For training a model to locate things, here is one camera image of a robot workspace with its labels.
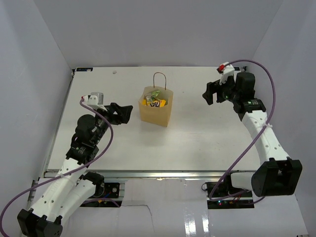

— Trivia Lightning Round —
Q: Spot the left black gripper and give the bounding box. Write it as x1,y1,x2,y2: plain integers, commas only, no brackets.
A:
92,103,133,145

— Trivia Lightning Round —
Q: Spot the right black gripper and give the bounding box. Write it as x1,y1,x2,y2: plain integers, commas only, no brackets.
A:
202,75,239,106

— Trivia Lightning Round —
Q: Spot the brown paper bag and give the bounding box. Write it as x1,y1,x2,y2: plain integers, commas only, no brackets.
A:
138,72,174,127

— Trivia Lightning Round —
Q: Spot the green mint sachet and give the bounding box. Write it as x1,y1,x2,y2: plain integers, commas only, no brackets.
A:
144,90,160,101

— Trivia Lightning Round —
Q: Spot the yellow candy bar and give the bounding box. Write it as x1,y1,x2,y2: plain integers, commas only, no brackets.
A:
142,99,166,108

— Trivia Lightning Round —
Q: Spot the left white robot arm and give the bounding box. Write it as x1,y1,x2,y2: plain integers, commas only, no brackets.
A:
17,102,133,237

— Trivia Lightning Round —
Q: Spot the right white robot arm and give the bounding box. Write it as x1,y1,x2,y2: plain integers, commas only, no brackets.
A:
202,72,303,197

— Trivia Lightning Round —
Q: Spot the left blue corner label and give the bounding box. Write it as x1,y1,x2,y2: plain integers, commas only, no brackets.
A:
76,67,93,72

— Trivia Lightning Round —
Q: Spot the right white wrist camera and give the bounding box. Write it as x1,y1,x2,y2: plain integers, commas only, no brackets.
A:
217,62,235,85

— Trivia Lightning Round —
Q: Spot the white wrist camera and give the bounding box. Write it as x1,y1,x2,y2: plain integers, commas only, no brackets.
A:
217,62,235,85
81,92,106,111

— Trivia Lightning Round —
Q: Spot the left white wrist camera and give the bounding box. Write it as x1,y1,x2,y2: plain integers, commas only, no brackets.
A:
81,92,106,111

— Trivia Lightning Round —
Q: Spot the aluminium front rail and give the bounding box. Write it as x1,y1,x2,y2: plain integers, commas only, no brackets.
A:
37,170,255,180

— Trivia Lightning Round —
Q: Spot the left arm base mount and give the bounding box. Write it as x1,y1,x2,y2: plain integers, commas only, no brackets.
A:
81,183,121,208

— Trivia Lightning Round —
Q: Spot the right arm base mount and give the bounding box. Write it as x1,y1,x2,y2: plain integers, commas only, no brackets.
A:
201,182,254,210

